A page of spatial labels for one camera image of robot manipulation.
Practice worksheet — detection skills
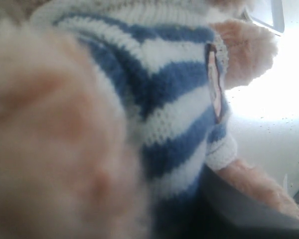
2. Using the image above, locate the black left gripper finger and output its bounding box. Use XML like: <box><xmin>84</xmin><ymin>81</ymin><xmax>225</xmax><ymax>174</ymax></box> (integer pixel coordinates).
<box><xmin>189</xmin><ymin>166</ymin><xmax>299</xmax><ymax>239</ymax></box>

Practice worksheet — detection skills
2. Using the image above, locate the tan teddy bear striped sweater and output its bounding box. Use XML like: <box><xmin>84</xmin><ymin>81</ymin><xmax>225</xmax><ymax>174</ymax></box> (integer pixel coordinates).
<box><xmin>0</xmin><ymin>0</ymin><xmax>299</xmax><ymax>239</ymax></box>

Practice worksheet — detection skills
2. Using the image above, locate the white rectangular plastic tray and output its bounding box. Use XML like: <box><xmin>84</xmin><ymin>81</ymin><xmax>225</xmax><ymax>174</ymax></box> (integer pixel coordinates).
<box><xmin>244</xmin><ymin>0</ymin><xmax>285</xmax><ymax>36</ymax></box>

